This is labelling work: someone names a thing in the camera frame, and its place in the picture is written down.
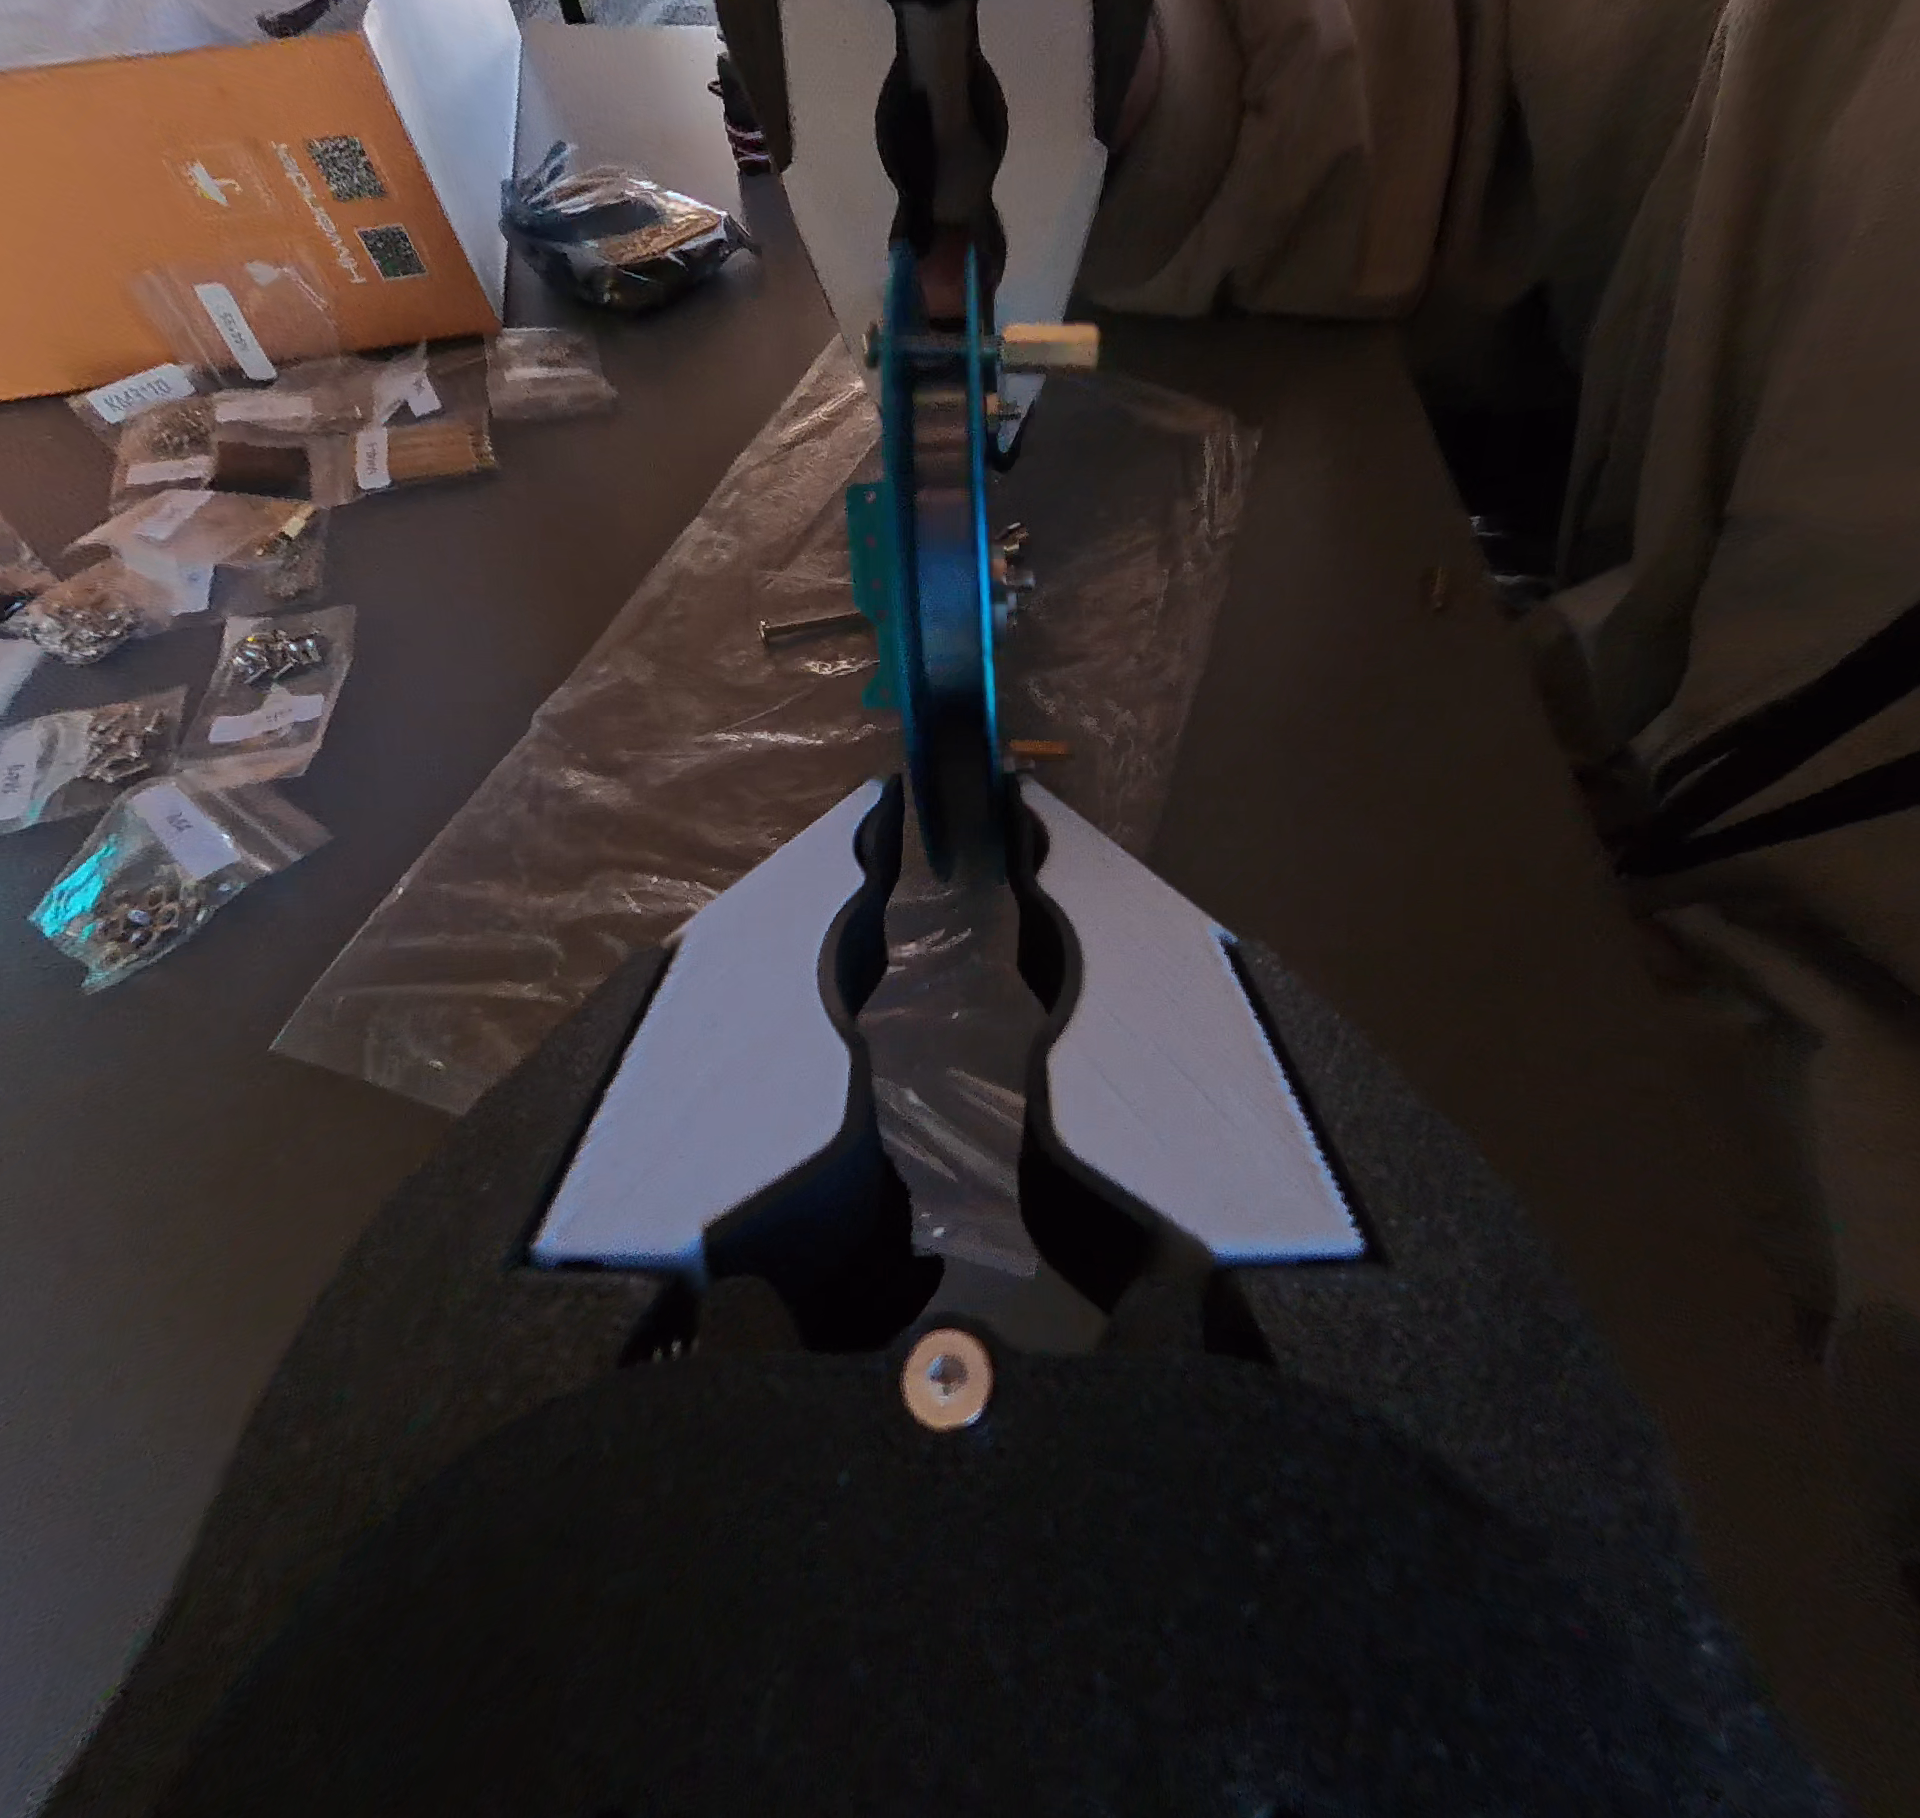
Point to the pile of small hardware bags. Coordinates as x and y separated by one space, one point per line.
192 616

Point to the orange white cardboard box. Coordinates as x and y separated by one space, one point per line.
178 197

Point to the clear plastic bag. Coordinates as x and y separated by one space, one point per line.
676 740

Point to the shiny foil bag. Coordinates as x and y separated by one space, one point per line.
631 237

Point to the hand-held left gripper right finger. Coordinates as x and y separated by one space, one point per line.
1187 1100

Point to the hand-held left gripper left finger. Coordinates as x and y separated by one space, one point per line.
706 1100

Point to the black servo motor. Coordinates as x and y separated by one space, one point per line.
748 126

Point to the blue round turntable assembly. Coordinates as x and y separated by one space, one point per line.
942 575

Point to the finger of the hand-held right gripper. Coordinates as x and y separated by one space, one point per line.
1053 153
842 126

